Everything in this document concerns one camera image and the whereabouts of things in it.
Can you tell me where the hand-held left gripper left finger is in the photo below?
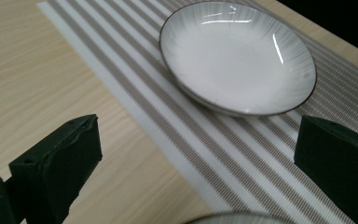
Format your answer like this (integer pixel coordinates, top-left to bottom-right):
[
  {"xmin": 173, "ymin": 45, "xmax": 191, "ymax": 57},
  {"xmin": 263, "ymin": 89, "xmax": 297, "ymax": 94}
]
[{"xmin": 8, "ymin": 113, "xmax": 103, "ymax": 224}]

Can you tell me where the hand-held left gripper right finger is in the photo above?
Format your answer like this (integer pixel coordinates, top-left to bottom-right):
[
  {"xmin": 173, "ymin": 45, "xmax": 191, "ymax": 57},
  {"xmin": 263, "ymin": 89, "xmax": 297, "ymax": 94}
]
[{"xmin": 293, "ymin": 115, "xmax": 358, "ymax": 224}]

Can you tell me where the grey striped placemat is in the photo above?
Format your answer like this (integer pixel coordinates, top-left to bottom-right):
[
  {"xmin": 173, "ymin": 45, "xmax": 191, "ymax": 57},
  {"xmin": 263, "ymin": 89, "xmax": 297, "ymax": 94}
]
[{"xmin": 36, "ymin": 0, "xmax": 358, "ymax": 224}]

